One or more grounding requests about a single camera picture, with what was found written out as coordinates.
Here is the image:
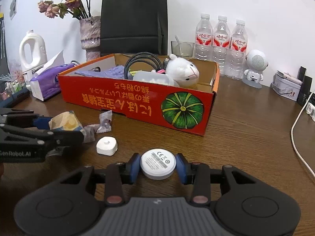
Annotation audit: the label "small candy wrapper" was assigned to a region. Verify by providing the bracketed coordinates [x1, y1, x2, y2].
[83, 110, 113, 143]

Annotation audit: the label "white square charger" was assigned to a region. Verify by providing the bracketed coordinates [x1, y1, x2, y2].
[96, 136, 118, 156]

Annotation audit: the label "purple knitted cloth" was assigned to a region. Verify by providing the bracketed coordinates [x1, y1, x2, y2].
[74, 65, 133, 80]

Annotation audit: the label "white round puck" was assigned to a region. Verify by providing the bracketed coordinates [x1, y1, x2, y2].
[140, 149, 176, 180]

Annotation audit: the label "clear cotton swab container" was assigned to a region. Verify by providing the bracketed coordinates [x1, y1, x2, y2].
[133, 71, 179, 87]

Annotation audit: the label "braided black cable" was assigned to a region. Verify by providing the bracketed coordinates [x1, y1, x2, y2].
[123, 51, 170, 81]

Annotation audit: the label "white yellow plush toy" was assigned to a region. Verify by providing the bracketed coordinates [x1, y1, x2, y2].
[165, 54, 200, 89]

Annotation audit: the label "desk clutter organizer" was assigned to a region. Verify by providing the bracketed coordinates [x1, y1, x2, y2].
[1, 60, 26, 98]

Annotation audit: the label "dark blue case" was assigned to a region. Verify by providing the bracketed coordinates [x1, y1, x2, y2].
[0, 88, 30, 108]

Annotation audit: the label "purple tissue pack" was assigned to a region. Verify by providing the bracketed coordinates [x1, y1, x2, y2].
[30, 51, 75, 101]

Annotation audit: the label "white detergent jug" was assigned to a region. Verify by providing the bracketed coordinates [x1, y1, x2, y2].
[19, 30, 47, 83]

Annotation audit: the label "purple flower vase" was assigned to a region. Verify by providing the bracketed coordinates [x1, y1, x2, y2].
[80, 16, 101, 61]

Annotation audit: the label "red cardboard box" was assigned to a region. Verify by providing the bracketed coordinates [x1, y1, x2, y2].
[58, 54, 220, 136]

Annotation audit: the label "white power strip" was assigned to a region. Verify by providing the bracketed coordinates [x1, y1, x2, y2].
[305, 102, 315, 122]

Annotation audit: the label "dried pink flowers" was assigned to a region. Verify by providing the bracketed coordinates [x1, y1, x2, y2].
[37, 0, 92, 20]

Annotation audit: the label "small tin box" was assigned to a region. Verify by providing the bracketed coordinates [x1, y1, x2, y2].
[271, 71, 302, 101]

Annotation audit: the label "black paper bag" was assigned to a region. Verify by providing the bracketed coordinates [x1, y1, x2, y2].
[100, 0, 168, 55]

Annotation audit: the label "white robot figurine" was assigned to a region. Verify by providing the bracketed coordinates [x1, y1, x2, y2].
[242, 50, 268, 89]

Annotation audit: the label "right water bottle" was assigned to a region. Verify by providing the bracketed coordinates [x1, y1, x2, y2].
[225, 19, 248, 80]

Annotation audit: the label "water bottle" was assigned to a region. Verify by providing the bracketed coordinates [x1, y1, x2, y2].
[225, 19, 248, 80]
[194, 13, 213, 61]
[212, 16, 231, 76]

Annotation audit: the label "grey glass cup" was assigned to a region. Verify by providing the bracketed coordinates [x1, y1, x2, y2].
[171, 36, 194, 58]

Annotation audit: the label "left water bottle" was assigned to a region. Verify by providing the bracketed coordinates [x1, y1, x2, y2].
[194, 13, 213, 61]

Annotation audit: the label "middle water bottle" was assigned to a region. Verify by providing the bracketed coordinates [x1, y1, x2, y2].
[212, 16, 231, 76]

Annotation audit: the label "white charging cable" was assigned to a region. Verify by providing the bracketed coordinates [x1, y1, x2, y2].
[290, 90, 315, 180]

